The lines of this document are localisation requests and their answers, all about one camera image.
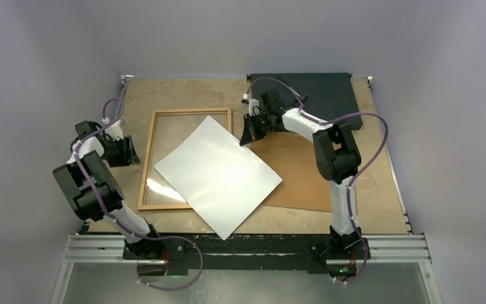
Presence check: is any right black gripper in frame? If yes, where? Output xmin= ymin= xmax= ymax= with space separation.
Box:
xmin=241 ymin=111 xmax=275 ymax=146

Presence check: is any brown cardboard backing board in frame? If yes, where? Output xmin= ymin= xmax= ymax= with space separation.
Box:
xmin=248 ymin=132 xmax=332 ymax=212

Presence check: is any brown wooden picture frame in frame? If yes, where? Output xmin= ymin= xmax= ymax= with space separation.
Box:
xmin=137 ymin=107 xmax=232 ymax=212

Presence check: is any glossy plant photo print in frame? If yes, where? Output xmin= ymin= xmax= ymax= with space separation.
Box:
xmin=154 ymin=116 xmax=282 ymax=241

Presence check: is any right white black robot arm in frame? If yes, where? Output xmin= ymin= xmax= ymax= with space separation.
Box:
xmin=239 ymin=93 xmax=363 ymax=258

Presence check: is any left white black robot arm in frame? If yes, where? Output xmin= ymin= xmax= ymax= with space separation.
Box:
xmin=53 ymin=121 xmax=164 ymax=259

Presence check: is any dark flat equipment case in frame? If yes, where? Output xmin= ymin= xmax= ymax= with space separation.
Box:
xmin=245 ymin=72 xmax=363 ymax=137

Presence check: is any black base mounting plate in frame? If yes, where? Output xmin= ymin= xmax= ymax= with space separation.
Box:
xmin=123 ymin=233 xmax=371 ymax=277

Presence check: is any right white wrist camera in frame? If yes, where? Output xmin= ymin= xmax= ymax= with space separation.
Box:
xmin=241 ymin=93 xmax=261 ymax=117

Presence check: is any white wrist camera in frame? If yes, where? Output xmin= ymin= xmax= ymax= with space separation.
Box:
xmin=241 ymin=93 xmax=261 ymax=117
xmin=102 ymin=118 xmax=124 ymax=141

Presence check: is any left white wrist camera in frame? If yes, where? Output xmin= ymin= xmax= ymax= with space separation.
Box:
xmin=102 ymin=118 xmax=124 ymax=141

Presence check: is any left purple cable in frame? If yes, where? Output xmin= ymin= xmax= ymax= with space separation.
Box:
xmin=73 ymin=99 xmax=204 ymax=292

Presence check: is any purple cable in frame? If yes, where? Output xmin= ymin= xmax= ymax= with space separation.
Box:
xmin=245 ymin=77 xmax=390 ymax=286
xmin=73 ymin=99 xmax=204 ymax=292

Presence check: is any small black handled hammer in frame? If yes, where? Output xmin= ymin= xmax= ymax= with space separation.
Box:
xmin=276 ymin=77 xmax=308 ymax=101

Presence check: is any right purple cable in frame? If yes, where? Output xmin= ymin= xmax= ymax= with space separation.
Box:
xmin=245 ymin=77 xmax=390 ymax=286

